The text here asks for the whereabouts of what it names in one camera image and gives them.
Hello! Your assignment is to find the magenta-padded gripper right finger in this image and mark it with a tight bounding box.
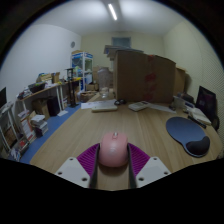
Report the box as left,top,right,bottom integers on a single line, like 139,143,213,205
127,143,172,190

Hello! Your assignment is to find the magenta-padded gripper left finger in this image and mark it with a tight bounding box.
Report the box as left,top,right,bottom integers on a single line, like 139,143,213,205
54,143,101,190

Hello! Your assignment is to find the pink computer mouse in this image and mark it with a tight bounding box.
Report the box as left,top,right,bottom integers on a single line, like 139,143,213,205
97,131,130,168

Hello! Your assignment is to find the blue mouse pad, dark wrist rest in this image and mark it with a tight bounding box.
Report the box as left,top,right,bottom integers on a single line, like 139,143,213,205
165,116,211,158

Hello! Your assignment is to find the black marker pen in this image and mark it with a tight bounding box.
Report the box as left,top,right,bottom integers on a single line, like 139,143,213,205
187,114,208,129

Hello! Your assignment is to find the white paper sheet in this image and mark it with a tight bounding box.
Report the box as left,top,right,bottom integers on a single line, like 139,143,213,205
80,99,118,110

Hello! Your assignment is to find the low shelf unit with books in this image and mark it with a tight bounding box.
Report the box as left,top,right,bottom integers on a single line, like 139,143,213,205
0,99,38,162

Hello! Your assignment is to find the small black object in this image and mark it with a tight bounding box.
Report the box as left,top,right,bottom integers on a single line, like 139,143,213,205
114,98,127,106

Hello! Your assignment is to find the cluttered wooden side desk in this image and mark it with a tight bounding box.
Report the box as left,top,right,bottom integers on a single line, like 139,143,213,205
16,71,83,116

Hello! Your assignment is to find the black office chair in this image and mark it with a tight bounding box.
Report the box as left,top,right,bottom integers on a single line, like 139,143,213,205
194,85,221,131

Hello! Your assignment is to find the small open cardboard box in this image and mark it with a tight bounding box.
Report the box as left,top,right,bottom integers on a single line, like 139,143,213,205
174,66,188,98

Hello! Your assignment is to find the large brown cardboard box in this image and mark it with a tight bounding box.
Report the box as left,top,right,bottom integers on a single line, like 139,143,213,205
113,49,177,104

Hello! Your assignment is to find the clear glass jar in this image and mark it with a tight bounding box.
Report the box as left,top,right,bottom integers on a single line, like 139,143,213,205
96,66,114,98

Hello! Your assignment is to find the black monitor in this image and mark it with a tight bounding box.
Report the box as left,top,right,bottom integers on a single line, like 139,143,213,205
0,87,8,109

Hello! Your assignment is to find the ceiling tube light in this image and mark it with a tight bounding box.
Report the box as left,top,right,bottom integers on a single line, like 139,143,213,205
107,3,118,22

